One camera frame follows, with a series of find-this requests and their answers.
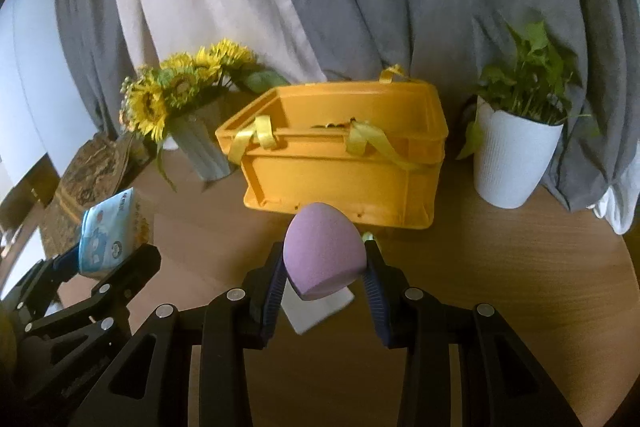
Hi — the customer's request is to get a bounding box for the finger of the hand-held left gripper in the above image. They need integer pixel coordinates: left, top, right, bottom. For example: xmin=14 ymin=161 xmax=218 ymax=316
xmin=22 ymin=245 xmax=163 ymax=349
xmin=0 ymin=251 xmax=85 ymax=324

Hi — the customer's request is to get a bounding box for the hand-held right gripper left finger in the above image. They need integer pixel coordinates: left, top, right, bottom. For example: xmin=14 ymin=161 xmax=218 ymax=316
xmin=70 ymin=241 xmax=288 ymax=427

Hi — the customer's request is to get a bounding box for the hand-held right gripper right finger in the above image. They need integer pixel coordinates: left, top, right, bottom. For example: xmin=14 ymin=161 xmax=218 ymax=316
xmin=362 ymin=239 xmax=583 ymax=427

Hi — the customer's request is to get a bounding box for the blue tissue pack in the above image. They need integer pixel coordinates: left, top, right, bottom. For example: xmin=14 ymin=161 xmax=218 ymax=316
xmin=78 ymin=187 xmax=151 ymax=281

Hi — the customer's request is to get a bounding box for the pink makeup sponge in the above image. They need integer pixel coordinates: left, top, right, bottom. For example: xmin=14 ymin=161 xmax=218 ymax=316
xmin=282 ymin=202 xmax=369 ymax=303

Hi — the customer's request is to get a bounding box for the orange plastic crate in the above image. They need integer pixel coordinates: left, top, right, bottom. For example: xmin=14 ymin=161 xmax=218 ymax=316
xmin=215 ymin=63 xmax=450 ymax=231

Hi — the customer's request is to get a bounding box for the white cloth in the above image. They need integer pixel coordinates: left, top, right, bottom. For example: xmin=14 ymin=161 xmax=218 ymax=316
xmin=279 ymin=284 xmax=355 ymax=336

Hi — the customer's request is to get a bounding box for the brown patterned cloth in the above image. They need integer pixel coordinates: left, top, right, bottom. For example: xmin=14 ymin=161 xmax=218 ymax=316
xmin=37 ymin=132 xmax=151 ymax=269

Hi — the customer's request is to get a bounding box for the grey ribbed vase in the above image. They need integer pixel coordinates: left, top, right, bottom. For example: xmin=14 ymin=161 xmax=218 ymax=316
xmin=167 ymin=109 xmax=239 ymax=182

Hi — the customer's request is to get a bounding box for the sunflower bouquet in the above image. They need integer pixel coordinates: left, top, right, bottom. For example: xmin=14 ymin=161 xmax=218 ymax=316
xmin=118 ymin=38 xmax=291 ymax=194

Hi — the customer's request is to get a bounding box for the white plant pot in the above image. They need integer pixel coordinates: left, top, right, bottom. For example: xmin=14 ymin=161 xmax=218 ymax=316
xmin=472 ymin=96 xmax=565 ymax=210

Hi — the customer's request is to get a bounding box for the white curtain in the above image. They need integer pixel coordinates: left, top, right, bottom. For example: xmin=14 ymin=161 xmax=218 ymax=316
xmin=594 ymin=184 xmax=640 ymax=236

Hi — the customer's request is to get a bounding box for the green potted plant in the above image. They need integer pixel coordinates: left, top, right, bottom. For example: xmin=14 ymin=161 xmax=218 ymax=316
xmin=455 ymin=21 xmax=601 ymax=160

